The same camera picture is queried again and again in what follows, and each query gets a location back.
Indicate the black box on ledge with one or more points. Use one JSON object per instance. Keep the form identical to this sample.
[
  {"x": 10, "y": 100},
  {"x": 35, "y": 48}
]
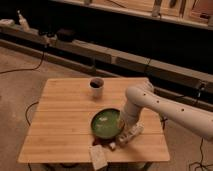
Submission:
[{"x": 66, "y": 35}]

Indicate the red chili pepper toy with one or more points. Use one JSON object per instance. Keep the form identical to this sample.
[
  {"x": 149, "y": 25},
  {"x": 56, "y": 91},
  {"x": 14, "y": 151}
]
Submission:
[{"x": 97, "y": 141}]

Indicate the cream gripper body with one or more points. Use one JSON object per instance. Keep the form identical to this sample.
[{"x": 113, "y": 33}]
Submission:
[{"x": 128, "y": 124}]

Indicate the white cup with dark liquid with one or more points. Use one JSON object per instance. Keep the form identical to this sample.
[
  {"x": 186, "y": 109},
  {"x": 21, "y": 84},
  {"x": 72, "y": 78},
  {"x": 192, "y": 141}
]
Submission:
[{"x": 96, "y": 86}]

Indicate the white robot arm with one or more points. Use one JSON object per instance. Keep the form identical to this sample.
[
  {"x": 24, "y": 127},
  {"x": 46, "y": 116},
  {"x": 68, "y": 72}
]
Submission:
[{"x": 140, "y": 96}]

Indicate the green ceramic bowl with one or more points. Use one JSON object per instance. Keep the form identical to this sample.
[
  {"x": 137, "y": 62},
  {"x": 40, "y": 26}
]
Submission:
[{"x": 104, "y": 124}]

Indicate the wooden table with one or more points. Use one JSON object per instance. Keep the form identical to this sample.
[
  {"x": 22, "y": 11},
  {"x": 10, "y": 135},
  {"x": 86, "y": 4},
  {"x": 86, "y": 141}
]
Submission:
[{"x": 60, "y": 129}]

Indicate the white power strip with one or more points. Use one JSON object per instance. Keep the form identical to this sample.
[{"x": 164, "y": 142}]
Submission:
[{"x": 126, "y": 136}]

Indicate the white spray bottle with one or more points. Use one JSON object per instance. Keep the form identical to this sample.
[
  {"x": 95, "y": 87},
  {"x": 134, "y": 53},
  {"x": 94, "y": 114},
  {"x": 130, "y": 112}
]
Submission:
[{"x": 23, "y": 22}]

